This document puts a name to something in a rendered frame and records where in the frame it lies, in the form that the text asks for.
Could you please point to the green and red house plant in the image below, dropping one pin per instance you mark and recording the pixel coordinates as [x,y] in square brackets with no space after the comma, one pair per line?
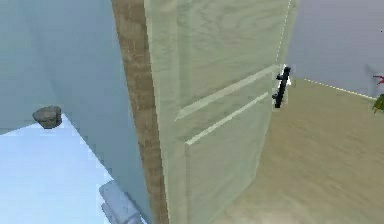
[379,100]

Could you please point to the grey lumpy stone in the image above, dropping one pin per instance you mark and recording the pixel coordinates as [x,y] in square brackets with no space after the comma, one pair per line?
[48,116]

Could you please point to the brown wooden door frame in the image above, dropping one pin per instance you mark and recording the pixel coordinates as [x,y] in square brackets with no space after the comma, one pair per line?
[140,100]

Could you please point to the pale wooden room door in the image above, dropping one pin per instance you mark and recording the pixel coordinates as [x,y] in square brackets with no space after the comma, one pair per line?
[220,110]

